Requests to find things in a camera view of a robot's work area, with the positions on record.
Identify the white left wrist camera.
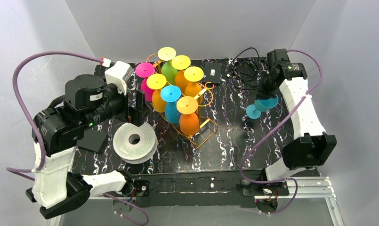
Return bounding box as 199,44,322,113
101,57,133,95

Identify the white perforated filament spool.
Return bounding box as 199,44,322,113
113,122,158,164

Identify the purple cable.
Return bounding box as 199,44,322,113
239,48,323,215
6,50,149,226

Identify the yellow-orange wine glass right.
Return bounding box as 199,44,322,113
184,66,204,97

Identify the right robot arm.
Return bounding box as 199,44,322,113
255,48,337,181

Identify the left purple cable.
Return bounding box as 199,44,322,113
6,50,149,226

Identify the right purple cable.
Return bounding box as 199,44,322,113
239,48,323,215

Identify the magenta wine glass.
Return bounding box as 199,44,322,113
135,62,155,102

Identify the green wine glass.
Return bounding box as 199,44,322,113
157,47,178,85

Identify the black cable bundle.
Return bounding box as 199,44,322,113
226,47,271,91

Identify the orange wine glass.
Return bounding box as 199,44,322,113
177,96,200,136

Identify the black power adapter box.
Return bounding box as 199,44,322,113
202,62,222,86

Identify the yellow-orange wine glass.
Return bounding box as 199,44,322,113
146,73,167,113
184,66,204,97
171,55,191,94

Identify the yellow-orange wine glass front left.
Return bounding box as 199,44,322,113
146,73,167,113

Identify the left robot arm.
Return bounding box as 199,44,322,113
26,74,151,219

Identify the gold wire glass rack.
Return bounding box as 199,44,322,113
151,59,217,148

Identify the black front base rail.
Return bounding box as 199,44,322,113
120,170,290,208

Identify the blue wine glass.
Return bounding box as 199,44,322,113
161,85,181,124

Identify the yellow-orange wine glass back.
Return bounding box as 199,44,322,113
171,55,191,94

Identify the teal wine glass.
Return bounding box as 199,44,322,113
246,96,279,119

